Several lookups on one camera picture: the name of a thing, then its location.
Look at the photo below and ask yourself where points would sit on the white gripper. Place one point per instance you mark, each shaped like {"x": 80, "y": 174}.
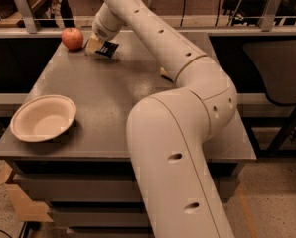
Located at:
{"x": 102, "y": 31}

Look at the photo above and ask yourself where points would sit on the dark blue rxbar wrapper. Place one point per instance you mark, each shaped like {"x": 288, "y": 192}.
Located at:
{"x": 107, "y": 49}

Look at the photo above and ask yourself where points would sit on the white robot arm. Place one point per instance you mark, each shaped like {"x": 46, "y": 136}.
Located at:
{"x": 166, "y": 131}

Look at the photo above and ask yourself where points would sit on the red apple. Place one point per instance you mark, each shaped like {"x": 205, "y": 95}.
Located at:
{"x": 72, "y": 38}

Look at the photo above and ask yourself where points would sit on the yellow sponge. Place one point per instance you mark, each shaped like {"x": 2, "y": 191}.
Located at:
{"x": 164, "y": 74}

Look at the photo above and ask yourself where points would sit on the white paper bowl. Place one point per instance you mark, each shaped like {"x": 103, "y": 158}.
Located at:
{"x": 43, "y": 118}

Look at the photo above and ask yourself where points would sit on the cardboard piece on floor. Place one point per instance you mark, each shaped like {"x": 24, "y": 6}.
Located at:
{"x": 26, "y": 209}

